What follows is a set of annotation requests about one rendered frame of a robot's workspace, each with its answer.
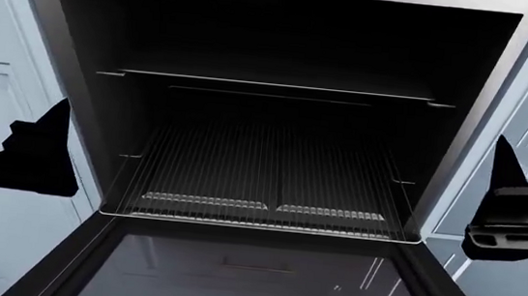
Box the ribbed oven floor panel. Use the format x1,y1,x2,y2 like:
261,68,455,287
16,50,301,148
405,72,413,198
275,202,388,224
140,189,271,213

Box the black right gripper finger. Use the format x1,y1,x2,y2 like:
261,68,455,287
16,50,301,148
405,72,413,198
486,134,528,230
490,179,528,229

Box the pale blue cabinet door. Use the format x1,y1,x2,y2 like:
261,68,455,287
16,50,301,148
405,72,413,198
0,0,119,296

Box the wire oven rack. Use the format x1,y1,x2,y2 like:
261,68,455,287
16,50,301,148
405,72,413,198
100,107,432,246
95,65,458,110

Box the black glass oven door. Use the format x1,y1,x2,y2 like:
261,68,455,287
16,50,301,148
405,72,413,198
1,201,515,296

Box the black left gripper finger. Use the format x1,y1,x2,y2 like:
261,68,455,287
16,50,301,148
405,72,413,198
0,117,42,158
32,94,78,161

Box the open black oven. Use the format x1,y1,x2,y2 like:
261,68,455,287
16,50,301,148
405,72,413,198
0,0,528,257

